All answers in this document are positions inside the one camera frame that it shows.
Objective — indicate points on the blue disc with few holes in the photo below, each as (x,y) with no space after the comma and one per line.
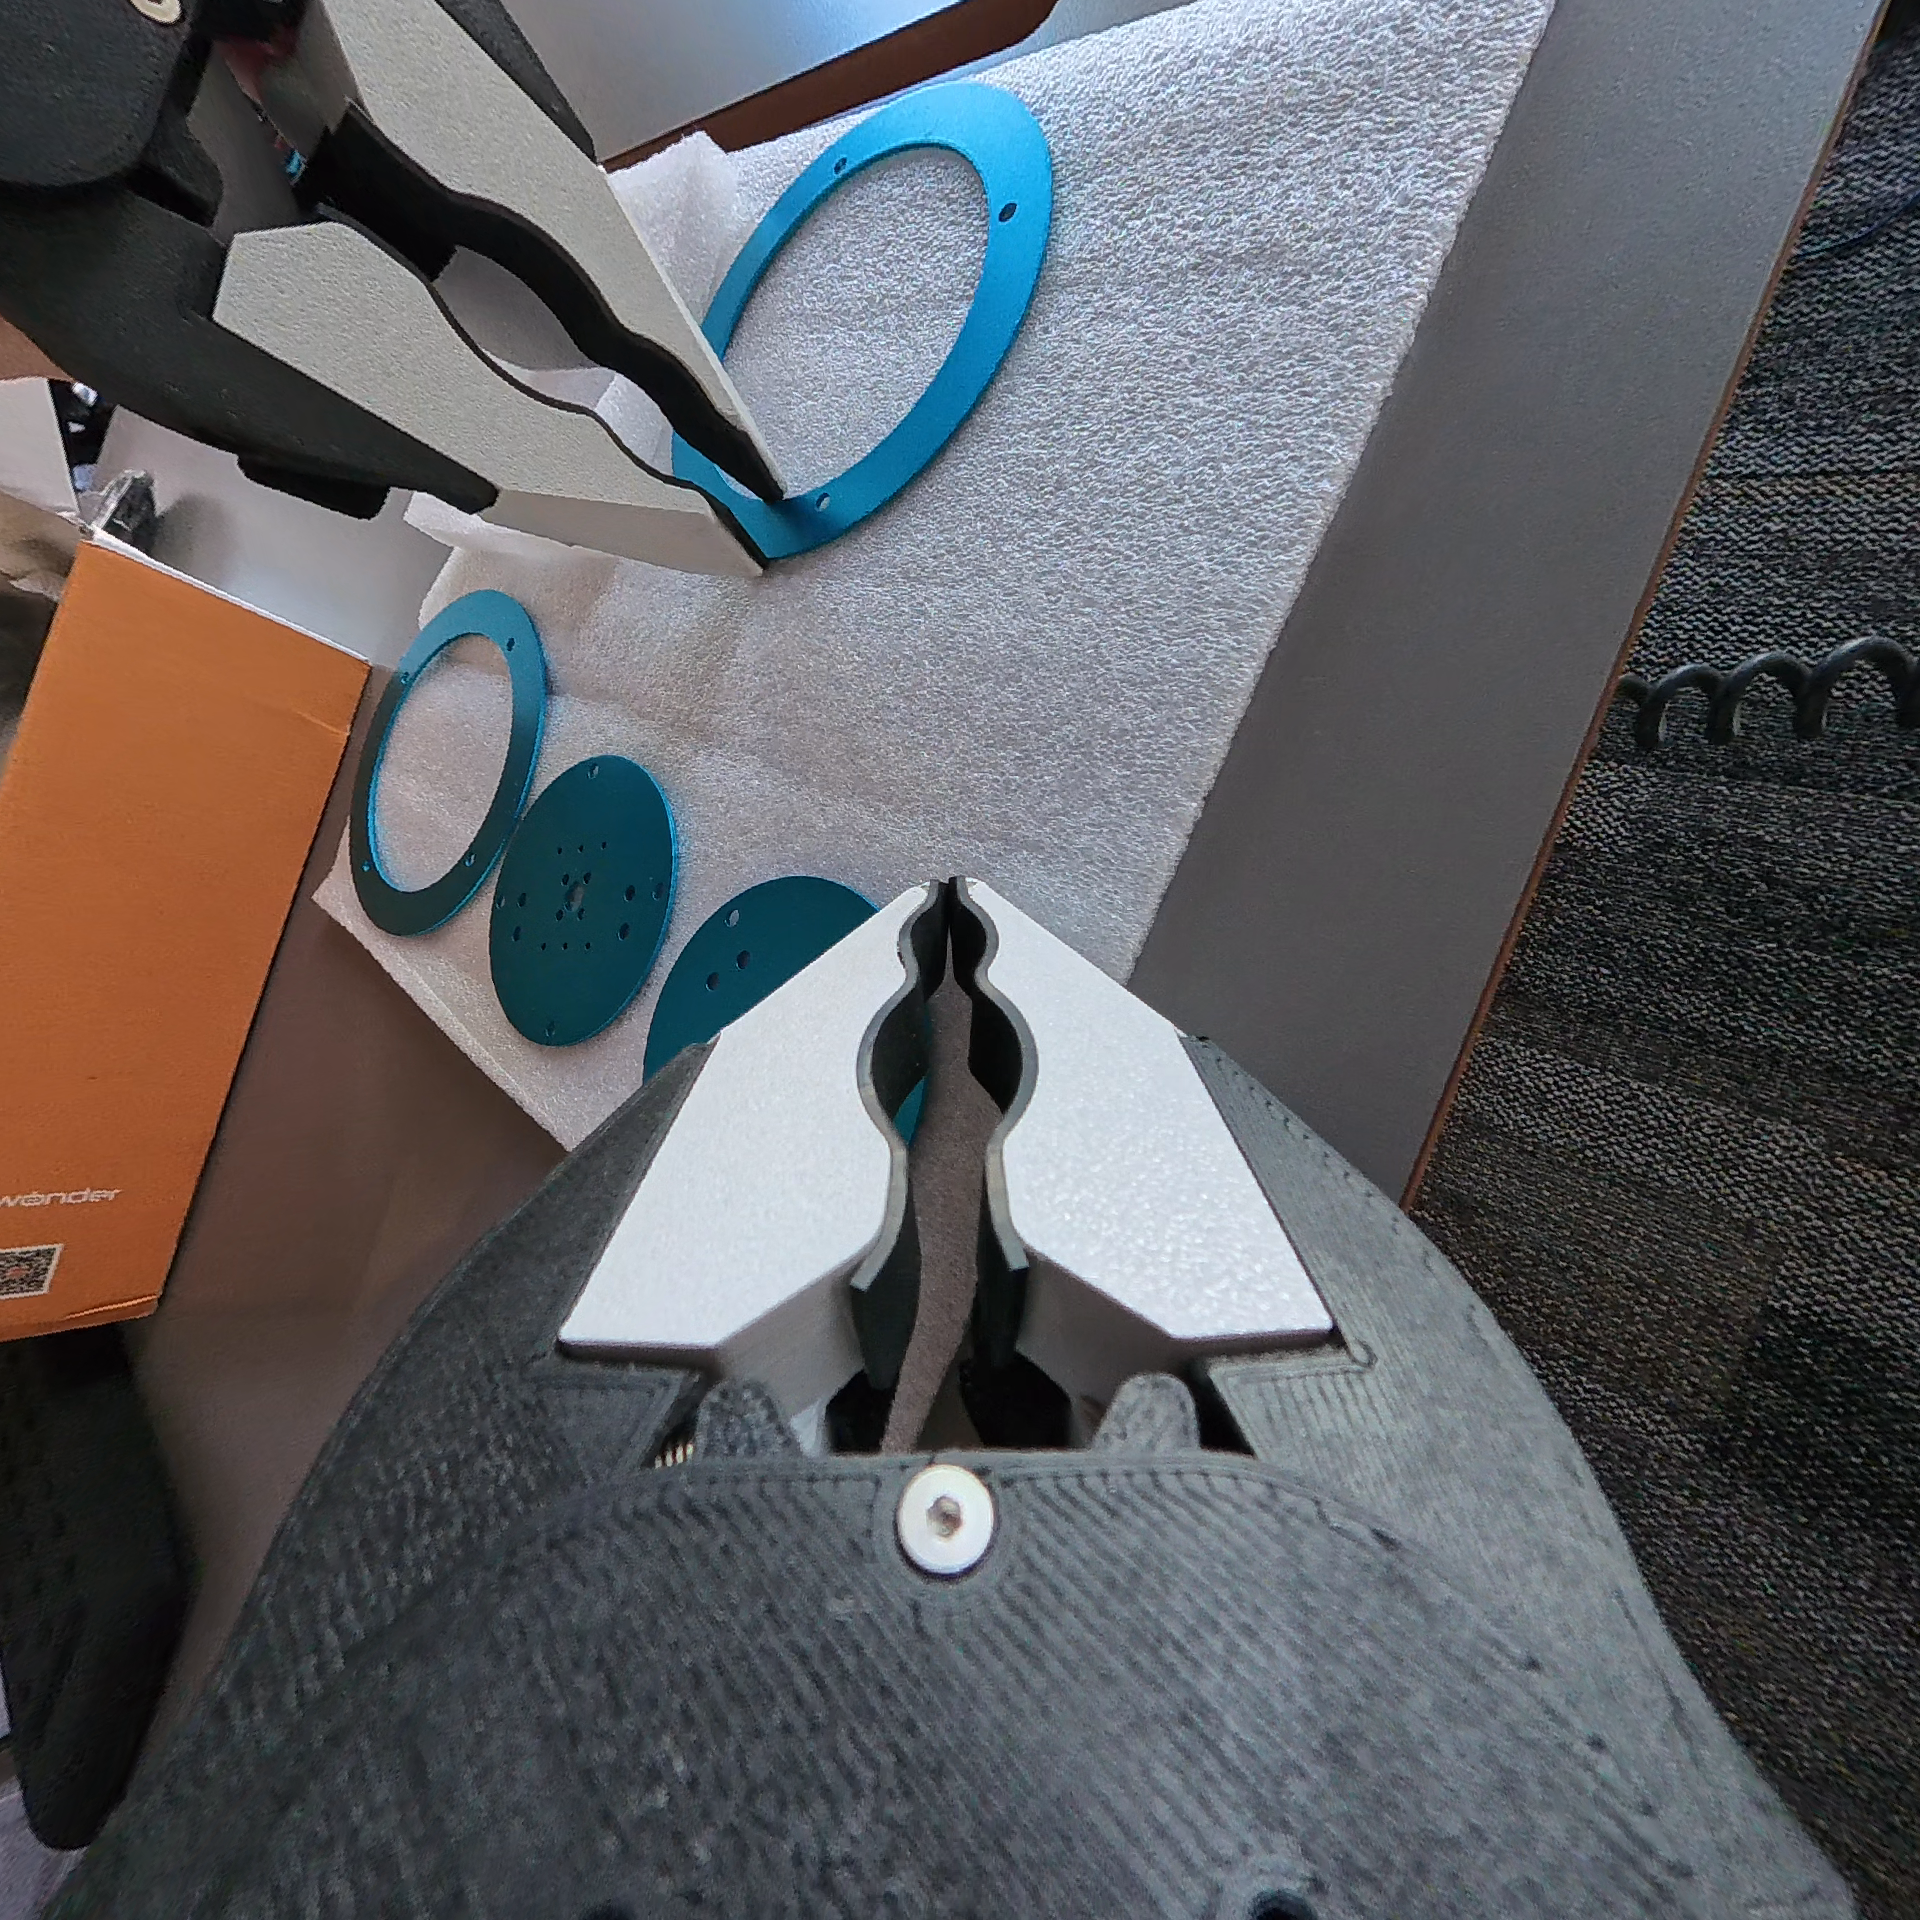
(750,974)

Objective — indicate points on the grey desk with wooden edge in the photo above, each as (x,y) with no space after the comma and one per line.
(1380,676)

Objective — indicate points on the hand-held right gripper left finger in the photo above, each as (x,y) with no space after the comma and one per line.
(720,1200)

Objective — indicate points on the blue disc with many holes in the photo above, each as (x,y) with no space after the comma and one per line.
(585,902)

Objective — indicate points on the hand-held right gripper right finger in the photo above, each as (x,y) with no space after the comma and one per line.
(1171,1200)

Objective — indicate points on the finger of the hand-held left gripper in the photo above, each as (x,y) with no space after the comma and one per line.
(493,196)
(451,421)

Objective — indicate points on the white foam sheet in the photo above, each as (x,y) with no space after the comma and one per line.
(1049,600)

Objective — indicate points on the orange cardboard kit box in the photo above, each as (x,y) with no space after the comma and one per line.
(180,902)

